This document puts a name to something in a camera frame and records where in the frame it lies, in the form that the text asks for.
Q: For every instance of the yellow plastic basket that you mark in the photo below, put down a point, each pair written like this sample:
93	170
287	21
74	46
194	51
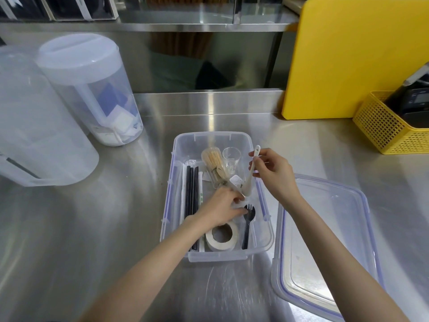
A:
385	130

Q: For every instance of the clear plastic wrapper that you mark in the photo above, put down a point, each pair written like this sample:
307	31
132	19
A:
247	201

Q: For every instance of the white paper-wrapped straw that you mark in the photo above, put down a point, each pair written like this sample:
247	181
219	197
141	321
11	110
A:
200	194

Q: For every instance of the clear storage box lid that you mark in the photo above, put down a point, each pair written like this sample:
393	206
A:
321	238

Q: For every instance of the small white tag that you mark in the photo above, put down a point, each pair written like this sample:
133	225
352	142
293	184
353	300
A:
236	181

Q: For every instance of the small clear plastic cup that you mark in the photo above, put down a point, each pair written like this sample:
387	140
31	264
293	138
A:
232	159

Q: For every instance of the person's left hand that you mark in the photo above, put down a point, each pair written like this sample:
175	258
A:
216	207

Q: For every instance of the white plastic spoon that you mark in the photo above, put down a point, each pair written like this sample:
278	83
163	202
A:
250	179

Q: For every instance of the person's right forearm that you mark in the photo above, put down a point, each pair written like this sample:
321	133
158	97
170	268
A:
335	258

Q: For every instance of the person's left forearm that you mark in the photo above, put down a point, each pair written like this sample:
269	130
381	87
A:
147	274

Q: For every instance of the stainless steel shelf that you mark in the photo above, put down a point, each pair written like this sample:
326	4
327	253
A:
201	16

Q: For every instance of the white masking tape roll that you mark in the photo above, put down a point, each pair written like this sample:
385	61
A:
231	239

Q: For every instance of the black plastic fork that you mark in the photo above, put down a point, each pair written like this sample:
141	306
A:
247	234

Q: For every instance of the clear plastic storage box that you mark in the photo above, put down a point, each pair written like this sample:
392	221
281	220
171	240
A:
174	197

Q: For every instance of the person's right hand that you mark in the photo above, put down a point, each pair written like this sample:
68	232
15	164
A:
278	177

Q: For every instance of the person's right thumb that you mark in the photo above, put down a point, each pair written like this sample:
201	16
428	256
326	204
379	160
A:
258	173

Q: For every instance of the bamboo whisk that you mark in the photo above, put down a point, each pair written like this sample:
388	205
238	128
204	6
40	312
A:
214	164

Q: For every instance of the dark bins with white frames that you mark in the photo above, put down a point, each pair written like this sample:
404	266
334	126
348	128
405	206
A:
60	8

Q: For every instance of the black device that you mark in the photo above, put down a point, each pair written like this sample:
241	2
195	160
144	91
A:
410	100

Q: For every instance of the clear pitcher with white lid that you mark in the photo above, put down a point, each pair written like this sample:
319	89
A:
90	90

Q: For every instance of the large clear plastic pitcher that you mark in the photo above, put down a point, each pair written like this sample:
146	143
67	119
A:
37	130

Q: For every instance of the yellow cutting board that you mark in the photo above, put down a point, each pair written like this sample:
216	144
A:
348	53

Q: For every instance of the person's left fingers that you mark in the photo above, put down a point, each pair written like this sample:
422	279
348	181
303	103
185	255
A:
237	199

